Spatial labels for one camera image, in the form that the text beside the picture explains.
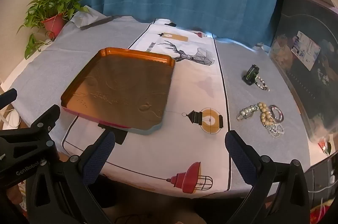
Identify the red printed packet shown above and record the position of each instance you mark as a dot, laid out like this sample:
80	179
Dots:
325	147

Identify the clear plastic storage box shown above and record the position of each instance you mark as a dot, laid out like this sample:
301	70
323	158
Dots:
298	76

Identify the grey tablecloth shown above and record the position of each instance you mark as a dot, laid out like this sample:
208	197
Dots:
87	39

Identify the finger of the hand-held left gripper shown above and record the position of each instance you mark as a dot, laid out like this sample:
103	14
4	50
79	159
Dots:
46	119
8	98

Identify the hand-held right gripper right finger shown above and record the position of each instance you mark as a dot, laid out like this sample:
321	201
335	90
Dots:
239	158

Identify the green plant in red pot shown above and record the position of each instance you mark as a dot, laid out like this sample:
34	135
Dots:
50	3

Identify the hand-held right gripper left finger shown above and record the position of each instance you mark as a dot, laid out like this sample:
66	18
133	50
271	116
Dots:
100	158

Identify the black green wrist watch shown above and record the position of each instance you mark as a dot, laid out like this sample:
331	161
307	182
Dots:
250	73

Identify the white printed table runner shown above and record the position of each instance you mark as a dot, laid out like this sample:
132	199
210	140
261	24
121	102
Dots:
195	86

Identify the small white object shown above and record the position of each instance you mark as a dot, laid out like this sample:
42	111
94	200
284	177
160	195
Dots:
260	46

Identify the orange plastic tray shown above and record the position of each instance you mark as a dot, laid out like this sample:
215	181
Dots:
124	81

